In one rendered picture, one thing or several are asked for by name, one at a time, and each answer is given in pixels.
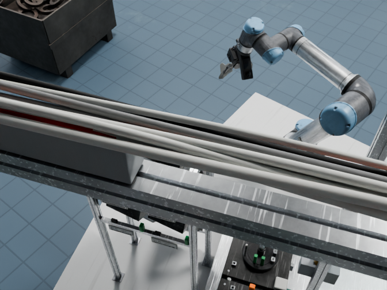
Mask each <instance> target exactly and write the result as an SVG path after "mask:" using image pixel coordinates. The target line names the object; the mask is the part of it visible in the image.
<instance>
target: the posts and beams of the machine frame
mask: <svg viewBox="0 0 387 290"><path fill-rule="evenodd" d="M0 172H2V173H6V174H10V175H13V176H16V177H20V178H24V179H27V180H31V181H34V182H38V183H41V184H45V185H49V186H53V187H55V188H59V189H63V190H67V191H69V192H73V193H77V194H81V195H84V196H88V197H91V198H94V199H98V200H102V201H106V202H109V203H112V204H116V205H120V206H123V207H127V208H131V209H134V210H137V211H141V212H145V213H149V214H151V215H156V216H159V217H162V218H166V219H169V220H174V221H176V222H180V223H184V224H187V225H190V226H194V227H198V228H202V229H205V230H209V231H212V232H216V233H219V234H223V235H227V236H230V237H233V238H237V239H241V240H243V241H248V242H252V243H255V244H258V245H262V246H266V247H270V248H272V249H276V250H280V251H284V252H287V253H290V254H294V255H298V256H301V257H305V258H308V259H311V260H315V261H319V262H323V263H326V264H330V265H333V266H337V267H340V268H344V269H348V270H351V271H354V272H358V273H362V274H366V275H368V276H372V277H376V278H380V279H383V280H386V281H387V221H384V220H381V219H377V218H374V217H371V216H366V215H362V214H359V213H355V212H350V211H346V210H343V209H339V208H335V207H330V206H327V205H323V204H319V203H314V202H311V201H307V200H303V199H298V198H295V197H291V196H286V195H283V194H279V193H275V192H271V191H268V190H264V189H259V188H255V187H252V186H248V185H243V184H239V183H236V182H231V181H227V180H223V179H220V178H215V177H212V176H209V175H204V174H200V173H196V172H192V171H188V170H184V169H179V168H176V167H172V166H168V165H163V164H160V163H156V162H152V161H148V160H145V159H144V161H143V162H142V164H141V166H140V168H139V170H138V172H137V174H136V176H135V178H134V180H133V182H132V184H127V183H124V182H120V181H116V180H112V179H109V178H105V177H101V176H98V175H94V174H90V173H86V172H83V171H79V170H75V169H71V168H68V167H64V166H60V165H56V164H53V163H49V162H45V161H41V160H38V159H34V158H30V157H26V156H23V155H19V154H15V153H12V152H8V151H4V150H0Z"/></svg>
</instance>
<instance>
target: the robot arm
mask: <svg viewBox="0 0 387 290"><path fill-rule="evenodd" d="M236 42H237V44H236V46H235V45H234V46H233V47H231V48H229V50H228V53H227V57H228V59H229V62H231V63H228V64H226V65H225V64H224V63H221V64H220V69H221V74H220V76H219V79H223V78H224V77H225V76H227V75H228V74H229V73H231V72H232V71H233V70H232V69H233V68H234V69H238V68H240V70H241V78H242V80H246V79H252V78H253V72H252V66H253V64H252V62H251V56H250V54H251V53H252V51H253V50H255V51H256V52H257V53H258V54H259V55H260V56H261V57H262V59H263V60H265V61H266V62H267V63H268V64H269V65H274V64H276V63H277V62H278V61H280V60H281V58H282V57H283V55H284V51H285V50H287V49H289V50H290V51H291V52H293V53H295V54H296V55H297V56H298V57H299V58H301V59H302V60H303V61H304V62H305V63H307V64H308V65H309V66H310V67H312V68H313V69H314V70H316V71H317V72H318V73H319V74H321V75H322V76H323V77H324V78H325V79H327V80H328V81H330V83H332V84H333V85H334V86H336V87H337V88H338V89H339V90H340V94H341V95H342V96H341V97H339V98H338V99H337V100H336V101H334V102H333V103H331V104H329V105H328V106H326V107H325V108H324V109H323V110H322V111H321V112H320V114H319V117H318V118H316V119H315V120H311V119H300V120H298V121H297V123H296V124H295V128H294V129H293V130H292V131H290V132H289V133H288V134H286V135H285V136H284V137H283V138H288V139H292V140H297V141H300V142H305V143H310V144H315V145H317V144H318V143H319V142H321V141H323V140H324V139H326V138H328V137H330V136H331V135H332V136H342V135H344V134H347V133H349V132H350V131H351V130H352V129H353V128H354V127H355V126H356V125H358V124H359V123H360V122H361V121H362V120H364V119H365V118H366V117H367V116H369V115H370V114H371V113H372V112H373V110H374V109H375V106H376V96H375V92H374V90H373V88H372V87H371V86H370V84H369V83H368V82H367V81H366V80H365V79H364V78H362V77H361V76H360V75H359V74H353V73H351V72H350V71H349V70H347V69H346V68H345V67H343V66H342V65H341V64H340V63H338V62H337V61H336V60H335V59H333V58H332V57H330V56H329V55H328V54H326V53H325V52H324V51H323V50H321V49H320V48H319V47H318V46H316V45H315V44H313V43H312V42H311V41H310V40H308V39H307V38H306V37H305V32H304V30H303V29H302V27H301V26H300V25H297V24H295V25H292V26H289V27H287V28H286V29H284V30H282V31H281V32H279V33H277V34H275V35H274V36H272V37H269V35H267V34H266V33H265V31H264V22H263V21H262V20H261V19H259V18H257V17H251V18H249V19H248V20H247V21H246V23H245V25H244V26H243V29H242V32H241V34H240V37H239V39H236Z"/></svg>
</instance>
